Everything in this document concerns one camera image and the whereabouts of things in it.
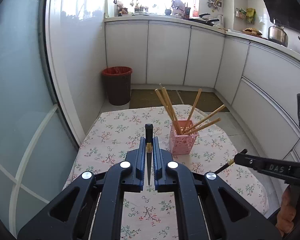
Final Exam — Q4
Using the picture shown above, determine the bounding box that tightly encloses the steel kettle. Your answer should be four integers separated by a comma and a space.
268, 18, 288, 48

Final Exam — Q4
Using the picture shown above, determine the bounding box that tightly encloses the pink perforated utensil holder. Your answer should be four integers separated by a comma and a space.
169, 124, 199, 155

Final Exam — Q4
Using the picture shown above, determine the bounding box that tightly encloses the wooden chopstick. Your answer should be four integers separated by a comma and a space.
182, 88, 202, 134
184, 105, 226, 134
185, 118, 221, 135
159, 84, 183, 135
154, 87, 183, 135

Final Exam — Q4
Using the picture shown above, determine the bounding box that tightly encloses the dark trash bin red liner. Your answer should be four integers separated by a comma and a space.
102, 66, 133, 106

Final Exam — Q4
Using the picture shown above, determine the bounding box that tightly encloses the black chopstick gold band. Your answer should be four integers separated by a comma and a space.
145, 124, 153, 185
215, 148, 248, 174

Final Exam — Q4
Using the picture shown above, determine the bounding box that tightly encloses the woven basket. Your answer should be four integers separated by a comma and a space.
243, 28, 262, 37

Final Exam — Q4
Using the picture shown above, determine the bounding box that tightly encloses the right hand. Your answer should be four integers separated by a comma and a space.
275, 186, 296, 237

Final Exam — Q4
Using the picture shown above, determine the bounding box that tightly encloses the black frying pan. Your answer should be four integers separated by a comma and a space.
189, 13, 219, 27

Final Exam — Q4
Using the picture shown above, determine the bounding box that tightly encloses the green cutting board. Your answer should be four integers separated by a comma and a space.
104, 0, 109, 18

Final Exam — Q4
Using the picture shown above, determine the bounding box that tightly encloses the yellow green snack bag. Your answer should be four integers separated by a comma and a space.
245, 8, 256, 24

